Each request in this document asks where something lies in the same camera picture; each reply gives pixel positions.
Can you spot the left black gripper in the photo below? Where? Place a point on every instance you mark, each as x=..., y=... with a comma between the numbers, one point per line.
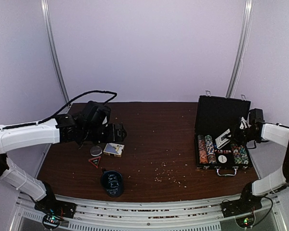
x=111, y=138

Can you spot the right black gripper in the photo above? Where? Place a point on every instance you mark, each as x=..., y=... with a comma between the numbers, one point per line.
x=234, y=134

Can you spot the yellow blue card deck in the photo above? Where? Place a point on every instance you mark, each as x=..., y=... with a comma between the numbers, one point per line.
x=114, y=149

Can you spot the white card deck box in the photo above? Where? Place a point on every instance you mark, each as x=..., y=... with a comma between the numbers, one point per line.
x=223, y=139

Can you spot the white dealer button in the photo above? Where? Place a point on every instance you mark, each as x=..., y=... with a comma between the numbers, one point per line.
x=222, y=159

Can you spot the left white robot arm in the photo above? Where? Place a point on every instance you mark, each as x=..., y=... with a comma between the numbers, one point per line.
x=59, y=128

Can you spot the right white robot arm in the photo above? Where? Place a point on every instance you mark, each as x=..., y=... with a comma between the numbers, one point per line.
x=274, y=149

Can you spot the clear acrylic dealer button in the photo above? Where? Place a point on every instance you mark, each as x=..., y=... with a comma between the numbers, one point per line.
x=96, y=151

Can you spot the triangular all in button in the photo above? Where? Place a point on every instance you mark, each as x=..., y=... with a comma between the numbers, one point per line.
x=95, y=161

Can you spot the black poker chip case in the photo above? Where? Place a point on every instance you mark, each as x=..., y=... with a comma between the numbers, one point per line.
x=215, y=145

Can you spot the green blue chip stack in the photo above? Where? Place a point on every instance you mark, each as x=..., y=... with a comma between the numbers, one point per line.
x=210, y=150

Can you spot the grey black chip stack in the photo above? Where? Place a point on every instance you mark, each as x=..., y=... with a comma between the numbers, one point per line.
x=200, y=138

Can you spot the dark blue printed cup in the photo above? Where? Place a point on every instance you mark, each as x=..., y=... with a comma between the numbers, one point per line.
x=112, y=182

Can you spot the right aluminium frame post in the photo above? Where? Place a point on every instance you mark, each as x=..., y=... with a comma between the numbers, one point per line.
x=242, y=44

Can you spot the aluminium frame post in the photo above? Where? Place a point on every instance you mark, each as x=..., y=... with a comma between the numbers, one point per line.
x=54, y=55
x=242, y=44

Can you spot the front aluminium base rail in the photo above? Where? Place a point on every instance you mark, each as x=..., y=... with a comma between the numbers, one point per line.
x=195, y=215

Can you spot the left aluminium frame post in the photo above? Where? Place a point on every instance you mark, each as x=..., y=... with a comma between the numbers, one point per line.
x=54, y=55

